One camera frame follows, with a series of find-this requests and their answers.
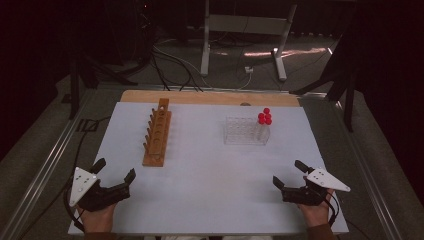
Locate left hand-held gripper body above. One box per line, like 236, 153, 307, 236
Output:
68, 166, 132, 213

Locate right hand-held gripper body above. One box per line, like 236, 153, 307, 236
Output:
280, 167, 352, 207

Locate wooden test tube rack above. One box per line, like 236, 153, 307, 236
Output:
142, 97, 173, 168

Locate clear plastic test tube rack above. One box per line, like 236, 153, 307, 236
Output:
223, 115, 271, 147

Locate person's right hand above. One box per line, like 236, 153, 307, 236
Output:
297, 176, 336, 229

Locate person's left hand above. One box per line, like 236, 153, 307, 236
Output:
76, 201, 118, 234

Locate black tripod stand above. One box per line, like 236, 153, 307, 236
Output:
61, 49, 139, 121
289, 29, 359, 133

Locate white metal stand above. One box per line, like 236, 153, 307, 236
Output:
199, 0, 299, 83

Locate long black floor cable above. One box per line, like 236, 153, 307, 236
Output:
18, 115, 113, 240

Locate right hand-held gripper cable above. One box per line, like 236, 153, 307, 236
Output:
323, 194, 341, 228

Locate hand-held gripper cable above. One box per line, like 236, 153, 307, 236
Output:
323, 194, 341, 228
62, 181, 86, 233

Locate left hand-held gripper cable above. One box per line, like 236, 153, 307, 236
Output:
62, 181, 86, 233

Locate aluminium floor rail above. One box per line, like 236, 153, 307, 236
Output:
0, 88, 98, 240
328, 96, 404, 240

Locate white cable with plug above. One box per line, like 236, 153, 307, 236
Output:
237, 65, 255, 91

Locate black floor cables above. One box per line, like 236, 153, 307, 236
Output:
149, 44, 205, 93

